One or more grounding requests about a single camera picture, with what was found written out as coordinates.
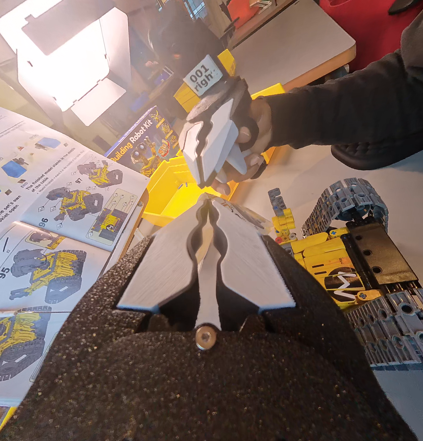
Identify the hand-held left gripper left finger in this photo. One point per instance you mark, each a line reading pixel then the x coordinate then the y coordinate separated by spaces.
pixel 156 272

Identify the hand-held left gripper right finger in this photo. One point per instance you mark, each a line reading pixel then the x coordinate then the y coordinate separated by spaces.
pixel 249 265

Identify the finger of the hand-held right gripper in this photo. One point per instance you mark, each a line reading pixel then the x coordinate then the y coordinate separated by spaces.
pixel 190 148
pixel 220 137

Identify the yellow storage bin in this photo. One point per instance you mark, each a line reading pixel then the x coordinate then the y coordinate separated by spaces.
pixel 170 199

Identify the yellow grey tracked toy robot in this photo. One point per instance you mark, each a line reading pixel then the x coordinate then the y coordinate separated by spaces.
pixel 335 251

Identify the person's right forearm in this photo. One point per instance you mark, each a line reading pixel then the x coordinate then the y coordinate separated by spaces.
pixel 352 103

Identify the grey desk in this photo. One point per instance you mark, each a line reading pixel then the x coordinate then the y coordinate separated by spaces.
pixel 301 172

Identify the person's right hand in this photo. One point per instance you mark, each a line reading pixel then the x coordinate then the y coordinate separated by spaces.
pixel 263 117

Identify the blue robot kit box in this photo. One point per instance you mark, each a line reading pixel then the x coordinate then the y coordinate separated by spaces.
pixel 142 144

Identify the grey table with wooden edge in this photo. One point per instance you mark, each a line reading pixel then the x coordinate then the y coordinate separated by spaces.
pixel 294 44

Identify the open instruction booklet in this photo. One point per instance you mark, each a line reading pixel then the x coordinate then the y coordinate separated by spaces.
pixel 60 206

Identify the red cloth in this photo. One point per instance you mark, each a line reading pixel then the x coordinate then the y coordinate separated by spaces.
pixel 363 31

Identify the white metal book stand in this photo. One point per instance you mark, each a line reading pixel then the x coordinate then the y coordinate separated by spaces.
pixel 60 75

